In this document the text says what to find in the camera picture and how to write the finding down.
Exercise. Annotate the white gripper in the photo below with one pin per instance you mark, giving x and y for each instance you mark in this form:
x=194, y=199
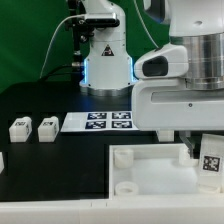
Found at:
x=161, y=101

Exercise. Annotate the white square table top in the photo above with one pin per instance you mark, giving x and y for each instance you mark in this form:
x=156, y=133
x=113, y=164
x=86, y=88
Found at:
x=154, y=169

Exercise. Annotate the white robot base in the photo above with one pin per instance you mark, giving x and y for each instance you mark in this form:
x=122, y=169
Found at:
x=108, y=68

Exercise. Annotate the white sheet with markers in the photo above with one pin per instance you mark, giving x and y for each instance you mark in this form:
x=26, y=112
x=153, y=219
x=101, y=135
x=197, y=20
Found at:
x=98, y=121

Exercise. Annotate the white part at left edge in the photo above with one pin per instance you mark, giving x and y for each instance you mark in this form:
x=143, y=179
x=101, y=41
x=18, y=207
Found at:
x=1, y=162

